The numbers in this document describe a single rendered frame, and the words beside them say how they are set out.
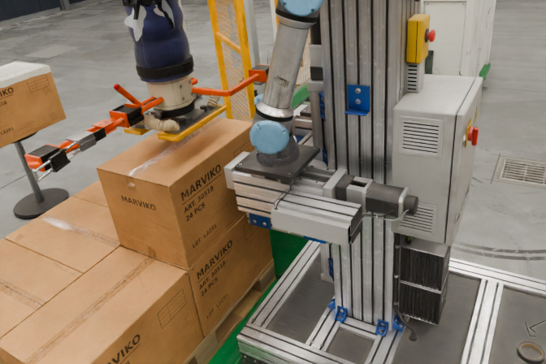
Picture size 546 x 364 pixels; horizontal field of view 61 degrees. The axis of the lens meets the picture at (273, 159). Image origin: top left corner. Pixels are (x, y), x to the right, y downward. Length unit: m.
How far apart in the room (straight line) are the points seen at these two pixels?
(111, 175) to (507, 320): 1.73
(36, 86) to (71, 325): 2.04
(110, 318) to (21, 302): 0.41
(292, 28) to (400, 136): 0.49
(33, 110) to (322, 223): 2.56
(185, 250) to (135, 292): 0.25
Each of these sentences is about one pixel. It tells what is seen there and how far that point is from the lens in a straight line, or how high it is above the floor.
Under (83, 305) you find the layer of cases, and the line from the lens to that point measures 2.00.
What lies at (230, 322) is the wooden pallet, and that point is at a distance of 2.46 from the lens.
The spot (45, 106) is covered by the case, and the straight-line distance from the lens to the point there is 3.63.
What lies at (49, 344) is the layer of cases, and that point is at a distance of 1.91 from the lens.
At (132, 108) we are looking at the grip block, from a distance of 1.82.
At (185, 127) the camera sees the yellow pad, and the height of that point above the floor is 1.08.
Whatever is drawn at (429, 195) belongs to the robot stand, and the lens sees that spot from 1.57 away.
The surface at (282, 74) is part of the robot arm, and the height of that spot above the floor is 1.39.
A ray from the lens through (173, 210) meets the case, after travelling 1.82.
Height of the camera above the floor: 1.79
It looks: 28 degrees down
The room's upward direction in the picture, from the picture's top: 7 degrees counter-clockwise
